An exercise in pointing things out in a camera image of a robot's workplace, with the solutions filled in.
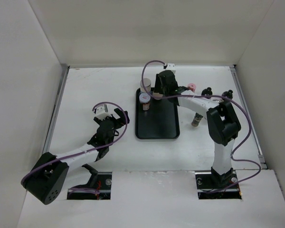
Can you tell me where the tall jar silver lid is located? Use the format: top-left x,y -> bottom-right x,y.
140,78 -> 151,93

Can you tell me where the pink cap spice bottle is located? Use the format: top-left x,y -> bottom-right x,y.
187,83 -> 196,92

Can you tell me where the dark sauce jar white lid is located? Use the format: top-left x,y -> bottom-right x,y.
139,93 -> 151,111

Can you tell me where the small dark spice bottle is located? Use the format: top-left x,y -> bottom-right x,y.
191,113 -> 203,127

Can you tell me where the yellow cap spice bottle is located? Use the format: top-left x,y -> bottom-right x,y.
152,93 -> 163,100

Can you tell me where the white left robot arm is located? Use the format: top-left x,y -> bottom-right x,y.
20,104 -> 130,205

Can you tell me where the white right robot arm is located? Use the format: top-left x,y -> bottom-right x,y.
153,70 -> 241,188

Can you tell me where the black rectangular tray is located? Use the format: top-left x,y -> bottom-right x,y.
135,88 -> 180,140

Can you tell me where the black pump bottle left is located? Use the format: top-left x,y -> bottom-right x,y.
201,87 -> 213,99

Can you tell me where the black pump bottle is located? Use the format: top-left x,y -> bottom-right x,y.
222,90 -> 233,100
201,87 -> 213,99

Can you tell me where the black pump bottle right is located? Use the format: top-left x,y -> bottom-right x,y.
222,90 -> 233,100

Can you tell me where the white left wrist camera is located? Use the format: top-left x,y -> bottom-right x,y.
94,105 -> 110,121

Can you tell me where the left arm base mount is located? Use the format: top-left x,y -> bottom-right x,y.
66,164 -> 113,200

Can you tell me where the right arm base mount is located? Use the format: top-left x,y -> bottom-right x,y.
195,169 -> 242,200

